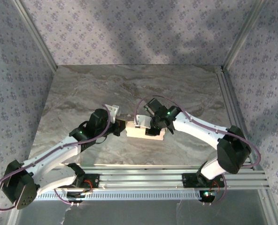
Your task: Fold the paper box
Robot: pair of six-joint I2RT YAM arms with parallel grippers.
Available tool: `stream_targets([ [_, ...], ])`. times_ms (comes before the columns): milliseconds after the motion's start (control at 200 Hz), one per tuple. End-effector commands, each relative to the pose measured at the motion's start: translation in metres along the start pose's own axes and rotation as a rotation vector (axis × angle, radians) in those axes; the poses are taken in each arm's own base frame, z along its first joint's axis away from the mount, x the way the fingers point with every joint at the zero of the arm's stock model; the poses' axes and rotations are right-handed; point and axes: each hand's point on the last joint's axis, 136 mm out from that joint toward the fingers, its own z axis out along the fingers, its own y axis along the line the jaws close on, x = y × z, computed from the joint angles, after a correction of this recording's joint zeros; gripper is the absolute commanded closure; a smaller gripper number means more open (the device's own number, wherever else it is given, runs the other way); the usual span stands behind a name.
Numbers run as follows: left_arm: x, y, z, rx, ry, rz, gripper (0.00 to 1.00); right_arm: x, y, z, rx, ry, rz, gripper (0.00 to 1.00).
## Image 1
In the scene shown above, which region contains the white paper box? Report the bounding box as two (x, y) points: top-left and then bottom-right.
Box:
(125, 120), (165, 141)

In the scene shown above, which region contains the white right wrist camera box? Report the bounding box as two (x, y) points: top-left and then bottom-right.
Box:
(133, 114), (152, 129)

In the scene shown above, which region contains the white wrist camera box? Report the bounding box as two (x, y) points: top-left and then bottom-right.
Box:
(107, 104), (120, 123)
(133, 114), (152, 129)

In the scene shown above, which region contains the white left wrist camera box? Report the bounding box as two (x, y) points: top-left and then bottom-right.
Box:
(107, 104), (120, 123)

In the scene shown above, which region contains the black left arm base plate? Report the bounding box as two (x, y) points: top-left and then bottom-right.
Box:
(68, 173), (100, 189)

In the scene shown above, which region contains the aluminium mounting rail bed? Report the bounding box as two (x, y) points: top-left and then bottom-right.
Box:
(14, 164), (270, 190)

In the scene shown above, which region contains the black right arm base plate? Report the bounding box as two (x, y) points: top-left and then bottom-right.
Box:
(181, 172), (225, 189)

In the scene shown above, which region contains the aluminium side rail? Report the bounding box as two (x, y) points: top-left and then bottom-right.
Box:
(215, 65), (256, 169)

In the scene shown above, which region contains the slotted grey cable duct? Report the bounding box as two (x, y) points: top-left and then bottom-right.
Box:
(35, 190), (202, 201)

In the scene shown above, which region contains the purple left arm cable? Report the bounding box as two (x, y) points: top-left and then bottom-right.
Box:
(0, 104), (111, 213)

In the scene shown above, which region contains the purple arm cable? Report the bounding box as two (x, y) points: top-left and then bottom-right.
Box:
(0, 104), (111, 213)
(133, 95), (262, 207)

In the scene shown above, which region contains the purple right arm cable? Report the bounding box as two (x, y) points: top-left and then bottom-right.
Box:
(133, 95), (262, 207)

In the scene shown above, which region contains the aluminium corner post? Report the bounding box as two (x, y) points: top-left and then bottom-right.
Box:
(222, 0), (269, 71)
(12, 0), (59, 71)

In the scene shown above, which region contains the aluminium frame rail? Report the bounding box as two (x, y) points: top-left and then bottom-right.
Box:
(7, 208), (24, 225)
(257, 188), (278, 225)

